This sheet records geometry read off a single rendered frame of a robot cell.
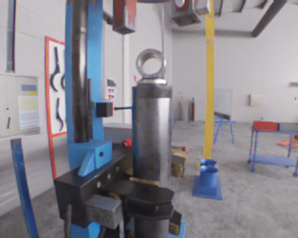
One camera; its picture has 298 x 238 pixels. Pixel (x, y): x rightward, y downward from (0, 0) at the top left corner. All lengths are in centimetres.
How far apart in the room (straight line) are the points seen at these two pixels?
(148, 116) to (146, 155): 19
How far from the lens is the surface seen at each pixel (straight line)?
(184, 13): 81
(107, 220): 71
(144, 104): 76
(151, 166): 82
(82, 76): 87
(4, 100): 117
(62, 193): 78
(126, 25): 100
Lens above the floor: 140
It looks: 7 degrees down
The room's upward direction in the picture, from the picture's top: straight up
